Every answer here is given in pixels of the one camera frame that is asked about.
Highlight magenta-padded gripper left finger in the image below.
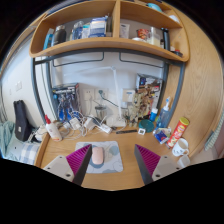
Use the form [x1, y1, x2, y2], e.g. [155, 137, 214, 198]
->
[43, 143, 93, 187]

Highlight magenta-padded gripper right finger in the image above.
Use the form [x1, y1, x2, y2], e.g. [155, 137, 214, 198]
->
[134, 143, 183, 186]

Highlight pink computer mouse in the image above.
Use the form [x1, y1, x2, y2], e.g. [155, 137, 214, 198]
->
[91, 146, 106, 166]

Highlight grey mouse pad blue patches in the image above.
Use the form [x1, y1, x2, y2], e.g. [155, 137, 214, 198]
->
[74, 140, 124, 174]

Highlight white mug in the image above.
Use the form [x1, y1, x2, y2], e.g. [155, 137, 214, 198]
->
[176, 154, 192, 169]
[171, 137, 190, 158]

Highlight blue snack package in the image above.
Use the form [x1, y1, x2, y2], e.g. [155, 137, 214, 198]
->
[153, 127, 173, 145]

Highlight plaid pillow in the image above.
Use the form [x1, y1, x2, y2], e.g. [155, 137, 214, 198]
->
[19, 141, 42, 166]

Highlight white lotion bottle red pump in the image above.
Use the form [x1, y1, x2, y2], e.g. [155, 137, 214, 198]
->
[44, 114, 63, 143]

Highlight red chips can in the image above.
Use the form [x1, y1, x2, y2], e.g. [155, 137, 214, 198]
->
[166, 117, 190, 149]

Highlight teal round container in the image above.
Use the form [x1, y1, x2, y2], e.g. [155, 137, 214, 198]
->
[138, 119, 155, 134]

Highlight small white charger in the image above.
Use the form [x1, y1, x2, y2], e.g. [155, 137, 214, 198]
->
[69, 117, 82, 131]

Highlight blue spray bottle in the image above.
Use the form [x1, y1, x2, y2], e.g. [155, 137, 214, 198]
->
[156, 96, 172, 129]

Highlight black ruler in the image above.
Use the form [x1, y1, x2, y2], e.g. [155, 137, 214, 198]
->
[115, 129, 138, 135]

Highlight large white charger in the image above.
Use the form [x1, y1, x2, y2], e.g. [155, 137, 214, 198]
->
[83, 116, 97, 130]

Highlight black bag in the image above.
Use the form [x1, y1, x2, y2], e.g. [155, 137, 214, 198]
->
[13, 99, 34, 142]

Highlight white power strip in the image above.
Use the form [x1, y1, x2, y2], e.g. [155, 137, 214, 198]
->
[98, 123, 113, 134]

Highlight teal blanket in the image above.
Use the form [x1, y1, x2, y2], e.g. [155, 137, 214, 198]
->
[0, 120, 16, 158]

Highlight blue robot model kit box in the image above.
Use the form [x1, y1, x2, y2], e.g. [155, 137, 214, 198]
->
[51, 83, 82, 122]

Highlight metal cup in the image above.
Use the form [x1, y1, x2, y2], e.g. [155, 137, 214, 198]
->
[94, 105, 107, 120]

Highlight colourful model kit box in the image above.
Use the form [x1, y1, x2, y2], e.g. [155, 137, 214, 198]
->
[135, 73, 164, 118]

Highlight wooden shelf unit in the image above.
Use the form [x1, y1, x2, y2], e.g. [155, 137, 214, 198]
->
[28, 0, 190, 63]

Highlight white charging cable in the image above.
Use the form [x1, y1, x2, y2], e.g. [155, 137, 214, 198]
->
[58, 109, 101, 138]

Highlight white wall socket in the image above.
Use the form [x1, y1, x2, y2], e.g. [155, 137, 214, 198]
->
[83, 88, 96, 101]

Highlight white wall box blue label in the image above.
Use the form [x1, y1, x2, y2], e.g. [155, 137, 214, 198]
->
[121, 88, 136, 103]

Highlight green plug dark cable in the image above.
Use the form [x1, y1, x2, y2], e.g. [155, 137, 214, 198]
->
[97, 89, 120, 108]

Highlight white wall switch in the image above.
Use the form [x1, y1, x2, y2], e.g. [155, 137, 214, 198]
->
[14, 80, 23, 92]

